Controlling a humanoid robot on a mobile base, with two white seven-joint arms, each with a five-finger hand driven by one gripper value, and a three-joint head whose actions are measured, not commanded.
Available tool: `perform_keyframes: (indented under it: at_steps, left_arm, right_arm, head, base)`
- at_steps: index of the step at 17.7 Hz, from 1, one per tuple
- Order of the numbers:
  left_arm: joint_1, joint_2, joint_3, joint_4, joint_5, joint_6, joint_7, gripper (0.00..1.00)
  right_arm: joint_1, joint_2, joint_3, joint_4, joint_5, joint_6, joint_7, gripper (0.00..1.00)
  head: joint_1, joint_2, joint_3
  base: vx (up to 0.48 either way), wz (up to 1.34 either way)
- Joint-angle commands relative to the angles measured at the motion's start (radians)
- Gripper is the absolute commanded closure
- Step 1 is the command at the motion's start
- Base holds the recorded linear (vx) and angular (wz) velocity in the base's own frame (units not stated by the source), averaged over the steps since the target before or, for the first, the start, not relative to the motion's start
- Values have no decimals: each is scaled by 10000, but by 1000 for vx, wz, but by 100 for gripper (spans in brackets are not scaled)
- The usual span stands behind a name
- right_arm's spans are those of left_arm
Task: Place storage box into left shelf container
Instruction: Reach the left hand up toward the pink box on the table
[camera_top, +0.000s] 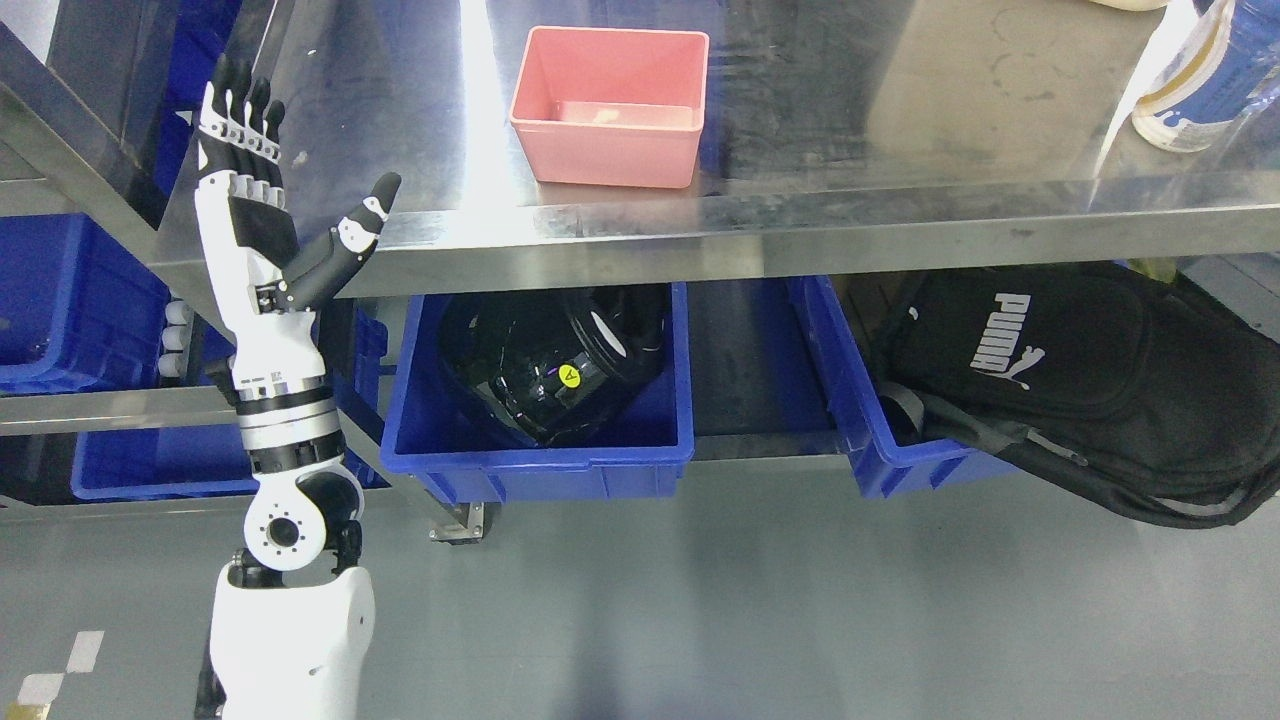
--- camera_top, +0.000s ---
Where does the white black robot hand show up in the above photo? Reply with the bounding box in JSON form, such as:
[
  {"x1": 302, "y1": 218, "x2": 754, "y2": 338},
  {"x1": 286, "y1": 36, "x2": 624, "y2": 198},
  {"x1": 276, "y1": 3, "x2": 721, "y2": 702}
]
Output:
[{"x1": 193, "y1": 56, "x2": 402, "y2": 395}]

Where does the pink plastic storage box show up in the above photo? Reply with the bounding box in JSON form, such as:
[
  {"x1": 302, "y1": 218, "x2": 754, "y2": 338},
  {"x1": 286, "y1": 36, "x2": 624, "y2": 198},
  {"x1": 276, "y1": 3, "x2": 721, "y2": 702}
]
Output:
[{"x1": 508, "y1": 26, "x2": 710, "y2": 190}]

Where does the white robot forearm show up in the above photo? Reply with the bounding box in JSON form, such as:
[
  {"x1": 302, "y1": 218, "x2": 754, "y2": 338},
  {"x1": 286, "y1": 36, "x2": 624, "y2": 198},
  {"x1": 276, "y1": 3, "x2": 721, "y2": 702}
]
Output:
[{"x1": 207, "y1": 363, "x2": 376, "y2": 719}]

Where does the blue bin far left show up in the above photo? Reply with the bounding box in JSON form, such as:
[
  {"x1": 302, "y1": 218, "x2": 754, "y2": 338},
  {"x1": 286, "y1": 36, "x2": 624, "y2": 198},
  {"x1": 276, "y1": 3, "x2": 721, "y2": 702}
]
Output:
[{"x1": 1, "y1": 214, "x2": 172, "y2": 396}]

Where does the blue bin lower left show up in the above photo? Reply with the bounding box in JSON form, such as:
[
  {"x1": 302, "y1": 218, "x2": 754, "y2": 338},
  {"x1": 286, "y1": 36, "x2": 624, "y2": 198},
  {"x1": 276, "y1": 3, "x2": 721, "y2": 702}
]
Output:
[{"x1": 70, "y1": 310, "x2": 389, "y2": 502}]

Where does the blue bin with helmet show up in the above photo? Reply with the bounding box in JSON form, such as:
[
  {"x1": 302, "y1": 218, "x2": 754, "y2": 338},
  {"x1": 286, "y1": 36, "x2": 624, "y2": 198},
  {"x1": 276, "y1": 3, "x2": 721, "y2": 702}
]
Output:
[{"x1": 381, "y1": 283, "x2": 694, "y2": 503}]

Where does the black glossy helmet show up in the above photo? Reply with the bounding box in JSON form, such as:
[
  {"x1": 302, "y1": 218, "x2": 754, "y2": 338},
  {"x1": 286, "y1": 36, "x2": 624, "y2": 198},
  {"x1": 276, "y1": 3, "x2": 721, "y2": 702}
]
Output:
[{"x1": 436, "y1": 284, "x2": 671, "y2": 448}]

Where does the stainless steel table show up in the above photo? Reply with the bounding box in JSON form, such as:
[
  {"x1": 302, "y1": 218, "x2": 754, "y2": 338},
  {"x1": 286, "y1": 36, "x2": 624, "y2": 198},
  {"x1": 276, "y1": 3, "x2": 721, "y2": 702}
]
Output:
[{"x1": 0, "y1": 0, "x2": 1280, "y2": 546}]

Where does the blue bin with backpack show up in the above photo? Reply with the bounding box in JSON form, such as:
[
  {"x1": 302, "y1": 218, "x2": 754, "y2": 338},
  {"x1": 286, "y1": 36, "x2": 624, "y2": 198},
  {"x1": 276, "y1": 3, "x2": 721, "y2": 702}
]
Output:
[{"x1": 785, "y1": 275, "x2": 1018, "y2": 498}]

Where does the black Puma backpack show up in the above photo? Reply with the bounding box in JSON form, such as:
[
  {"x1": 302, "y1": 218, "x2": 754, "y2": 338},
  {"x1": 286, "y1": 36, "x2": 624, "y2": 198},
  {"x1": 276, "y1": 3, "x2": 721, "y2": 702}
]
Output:
[{"x1": 870, "y1": 261, "x2": 1279, "y2": 529}]

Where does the white blue plastic bottle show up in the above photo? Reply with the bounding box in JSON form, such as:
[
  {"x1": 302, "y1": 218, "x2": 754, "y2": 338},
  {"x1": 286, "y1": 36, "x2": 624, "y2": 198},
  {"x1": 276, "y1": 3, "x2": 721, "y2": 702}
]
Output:
[{"x1": 1130, "y1": 1, "x2": 1279, "y2": 152}]

